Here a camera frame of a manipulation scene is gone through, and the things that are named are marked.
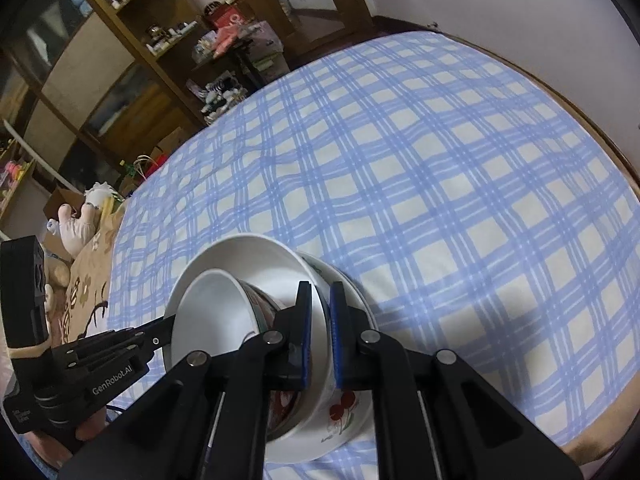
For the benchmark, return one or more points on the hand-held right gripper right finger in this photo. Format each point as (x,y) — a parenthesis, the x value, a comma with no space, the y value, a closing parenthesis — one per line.
(336,345)

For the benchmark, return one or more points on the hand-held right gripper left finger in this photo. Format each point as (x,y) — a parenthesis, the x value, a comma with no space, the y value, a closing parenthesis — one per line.
(303,340)

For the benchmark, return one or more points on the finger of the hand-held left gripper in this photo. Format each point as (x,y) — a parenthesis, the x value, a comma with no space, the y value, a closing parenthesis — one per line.
(150,327)
(152,348)

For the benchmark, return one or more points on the small red patterned bowl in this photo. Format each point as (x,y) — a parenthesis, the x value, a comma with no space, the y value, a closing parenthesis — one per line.
(215,320)

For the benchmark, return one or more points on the plain white bowl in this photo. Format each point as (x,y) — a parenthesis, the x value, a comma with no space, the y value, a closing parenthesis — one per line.
(260,260)

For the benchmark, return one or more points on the large white cherry-print plate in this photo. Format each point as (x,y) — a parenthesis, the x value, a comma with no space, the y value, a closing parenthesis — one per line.
(300,452)

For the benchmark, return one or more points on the person's left hand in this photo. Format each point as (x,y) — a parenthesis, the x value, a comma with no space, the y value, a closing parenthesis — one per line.
(92,425)

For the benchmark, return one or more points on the beige plush toy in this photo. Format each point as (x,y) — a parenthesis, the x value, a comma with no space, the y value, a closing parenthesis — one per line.
(57,275)

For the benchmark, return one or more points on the small white plush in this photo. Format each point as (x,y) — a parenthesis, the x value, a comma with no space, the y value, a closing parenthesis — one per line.
(53,226)

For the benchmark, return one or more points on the cream plush doll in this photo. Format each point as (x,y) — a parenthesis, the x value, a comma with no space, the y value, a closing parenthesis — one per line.
(77,230)

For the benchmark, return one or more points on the cardboard box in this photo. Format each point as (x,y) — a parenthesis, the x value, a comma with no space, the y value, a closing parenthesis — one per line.
(60,197)
(172,142)

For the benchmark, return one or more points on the white shelf rack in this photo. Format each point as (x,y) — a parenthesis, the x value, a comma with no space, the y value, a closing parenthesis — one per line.
(20,180)

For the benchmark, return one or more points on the white fluffy plush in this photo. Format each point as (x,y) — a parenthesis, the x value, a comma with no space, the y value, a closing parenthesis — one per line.
(100,194)

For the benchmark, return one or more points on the green bottle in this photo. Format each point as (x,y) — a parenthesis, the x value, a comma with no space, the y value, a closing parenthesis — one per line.
(127,172)

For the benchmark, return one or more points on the red paper bag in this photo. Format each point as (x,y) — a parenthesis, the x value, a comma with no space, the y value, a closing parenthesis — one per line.
(157,162)

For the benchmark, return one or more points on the wooden wardrobe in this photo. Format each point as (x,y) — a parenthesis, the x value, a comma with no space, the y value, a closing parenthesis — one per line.
(65,85)

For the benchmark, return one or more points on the zebra plush toy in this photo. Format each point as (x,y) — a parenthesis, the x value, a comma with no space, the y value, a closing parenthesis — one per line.
(220,92)

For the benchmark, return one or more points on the small dark table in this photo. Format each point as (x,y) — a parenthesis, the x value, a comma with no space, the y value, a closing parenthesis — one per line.
(250,60)

